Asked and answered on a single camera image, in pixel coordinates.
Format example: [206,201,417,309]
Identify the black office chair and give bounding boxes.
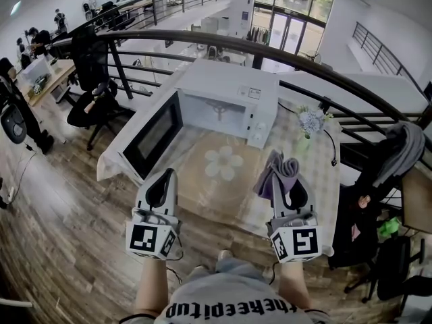
[329,140,406,271]
[344,234,432,303]
[66,25,119,151]

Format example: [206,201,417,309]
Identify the person's left forearm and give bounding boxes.
[134,256,169,317]

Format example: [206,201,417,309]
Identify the glass entrance doors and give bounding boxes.
[251,0,335,55]

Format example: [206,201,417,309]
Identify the black curved metal railing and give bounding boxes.
[50,28,432,188]

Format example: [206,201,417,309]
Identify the table with checkered tablecloth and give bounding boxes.
[97,69,342,258]

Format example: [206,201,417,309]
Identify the person's right forearm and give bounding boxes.
[278,261,311,312]

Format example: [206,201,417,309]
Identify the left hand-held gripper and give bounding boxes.
[125,168,182,261]

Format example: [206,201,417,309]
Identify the flower-shaped glass plate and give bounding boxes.
[194,162,271,222]

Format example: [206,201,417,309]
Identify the light wooden desk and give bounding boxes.
[16,59,77,144]

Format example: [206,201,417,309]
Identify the grey garment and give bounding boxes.
[373,121,426,188]

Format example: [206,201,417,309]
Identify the dark wooden side table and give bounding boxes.
[401,167,432,234]

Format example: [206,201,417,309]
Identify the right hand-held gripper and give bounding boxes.
[266,173,321,265]

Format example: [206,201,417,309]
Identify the black power cable with plug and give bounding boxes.
[278,101,338,167]

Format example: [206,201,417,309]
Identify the person's grey printed t-shirt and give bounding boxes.
[119,275,333,324]

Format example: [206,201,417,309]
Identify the person's blue jeans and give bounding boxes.
[184,258,271,286]

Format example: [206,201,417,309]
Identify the pale blue flower bouquet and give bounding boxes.
[295,105,335,140]

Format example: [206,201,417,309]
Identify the green bag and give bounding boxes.
[377,216,402,238]

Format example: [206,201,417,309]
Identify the white storage box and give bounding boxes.
[20,55,53,86]

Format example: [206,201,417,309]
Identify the purple cloth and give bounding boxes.
[252,149,300,202]

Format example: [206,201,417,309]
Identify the black wall railing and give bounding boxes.
[352,21,428,97]

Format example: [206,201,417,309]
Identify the white microwave oven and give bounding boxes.
[116,59,280,185]

